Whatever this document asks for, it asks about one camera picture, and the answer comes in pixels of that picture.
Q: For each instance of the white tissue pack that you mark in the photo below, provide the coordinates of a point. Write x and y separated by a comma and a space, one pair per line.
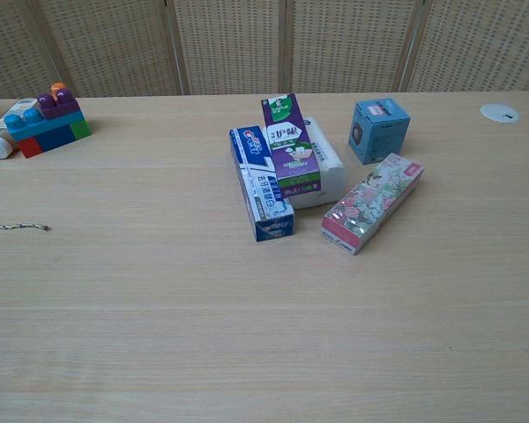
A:
324, 176

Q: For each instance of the purple green toothpaste box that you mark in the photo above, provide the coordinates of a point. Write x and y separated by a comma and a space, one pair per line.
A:
289, 145

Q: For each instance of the woven folding screen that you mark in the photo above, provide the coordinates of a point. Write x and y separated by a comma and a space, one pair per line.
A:
264, 44

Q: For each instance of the colourful toy block stack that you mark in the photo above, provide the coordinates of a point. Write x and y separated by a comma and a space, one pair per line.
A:
48, 125

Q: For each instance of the clear bottle with white cap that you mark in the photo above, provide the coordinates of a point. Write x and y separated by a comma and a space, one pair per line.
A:
0, 136

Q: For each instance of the blue white toothpaste box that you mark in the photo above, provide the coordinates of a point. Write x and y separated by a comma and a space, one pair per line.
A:
260, 185

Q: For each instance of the light blue cube box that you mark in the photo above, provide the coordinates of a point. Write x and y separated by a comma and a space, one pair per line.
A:
377, 132

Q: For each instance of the pink floral box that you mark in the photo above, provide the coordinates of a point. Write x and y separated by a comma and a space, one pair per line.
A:
370, 202

